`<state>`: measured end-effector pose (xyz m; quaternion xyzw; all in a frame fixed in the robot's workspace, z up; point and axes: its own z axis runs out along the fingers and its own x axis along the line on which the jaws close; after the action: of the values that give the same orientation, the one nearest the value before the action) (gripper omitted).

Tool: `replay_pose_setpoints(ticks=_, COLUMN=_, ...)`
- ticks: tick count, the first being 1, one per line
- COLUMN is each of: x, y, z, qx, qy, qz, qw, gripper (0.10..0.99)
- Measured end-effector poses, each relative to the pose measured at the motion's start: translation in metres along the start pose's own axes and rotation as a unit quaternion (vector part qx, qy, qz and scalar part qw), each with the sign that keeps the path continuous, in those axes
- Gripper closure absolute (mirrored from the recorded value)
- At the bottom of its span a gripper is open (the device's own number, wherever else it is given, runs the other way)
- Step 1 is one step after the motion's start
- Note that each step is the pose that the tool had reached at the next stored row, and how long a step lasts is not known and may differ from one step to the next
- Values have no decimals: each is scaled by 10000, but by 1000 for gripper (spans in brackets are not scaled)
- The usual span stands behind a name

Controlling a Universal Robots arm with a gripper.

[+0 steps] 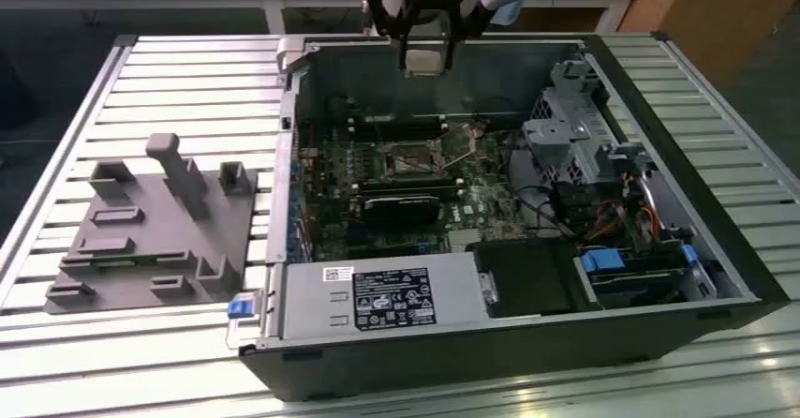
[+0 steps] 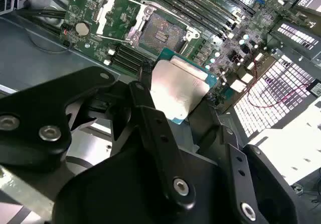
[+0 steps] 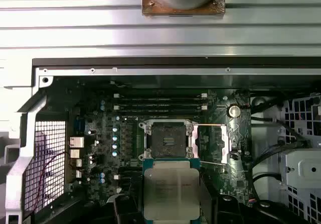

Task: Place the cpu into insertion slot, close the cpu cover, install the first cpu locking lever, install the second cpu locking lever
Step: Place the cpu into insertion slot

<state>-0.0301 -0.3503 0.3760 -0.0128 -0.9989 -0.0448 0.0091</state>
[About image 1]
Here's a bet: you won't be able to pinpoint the black internal cable bundle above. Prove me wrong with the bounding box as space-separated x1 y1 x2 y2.
510 183 595 241

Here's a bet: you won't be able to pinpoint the blue disk carrier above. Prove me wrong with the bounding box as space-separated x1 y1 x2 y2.
579 246 627 276

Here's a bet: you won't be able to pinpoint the black open PC case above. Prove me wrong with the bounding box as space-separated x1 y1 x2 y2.
236 32 791 403

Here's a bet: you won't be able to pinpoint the small silver chipset heatsink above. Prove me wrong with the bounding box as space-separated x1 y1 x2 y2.
448 230 487 250

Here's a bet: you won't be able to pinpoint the orange and yellow wires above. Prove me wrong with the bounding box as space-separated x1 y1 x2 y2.
587 197 664 246

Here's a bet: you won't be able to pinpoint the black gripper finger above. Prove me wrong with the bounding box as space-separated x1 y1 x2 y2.
444 0 492 70
364 0 412 78

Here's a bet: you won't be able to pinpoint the black RAM slot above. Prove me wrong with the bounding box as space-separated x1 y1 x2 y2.
374 118 451 141

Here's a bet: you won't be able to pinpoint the wooden cabinet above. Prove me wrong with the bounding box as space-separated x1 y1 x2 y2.
615 0 800 89

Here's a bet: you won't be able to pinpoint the blue case latch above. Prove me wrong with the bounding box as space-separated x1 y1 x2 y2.
228 291 262 319

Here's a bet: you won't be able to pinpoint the black graphics card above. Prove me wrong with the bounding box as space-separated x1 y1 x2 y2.
359 192 443 226

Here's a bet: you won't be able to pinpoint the CPU socket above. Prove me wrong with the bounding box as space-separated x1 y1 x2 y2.
382 140 447 180

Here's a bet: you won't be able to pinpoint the silver power supply unit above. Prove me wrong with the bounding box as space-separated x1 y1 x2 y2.
274 251 495 339

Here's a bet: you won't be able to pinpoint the green RAM stick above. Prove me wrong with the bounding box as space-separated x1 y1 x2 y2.
92 256 158 267

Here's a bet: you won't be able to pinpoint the green motherboard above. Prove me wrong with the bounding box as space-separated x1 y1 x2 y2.
292 117 568 262

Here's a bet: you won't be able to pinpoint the grey metal drive cage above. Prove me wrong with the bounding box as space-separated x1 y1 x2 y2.
522 59 658 185

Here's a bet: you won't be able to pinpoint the metal disk bay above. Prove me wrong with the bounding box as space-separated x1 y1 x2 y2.
574 244 706 307

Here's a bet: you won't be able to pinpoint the silver square CPU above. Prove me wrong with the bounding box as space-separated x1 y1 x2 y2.
404 51 451 78

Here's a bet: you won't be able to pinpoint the grey parts rack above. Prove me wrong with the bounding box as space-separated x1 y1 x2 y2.
44 132 259 316

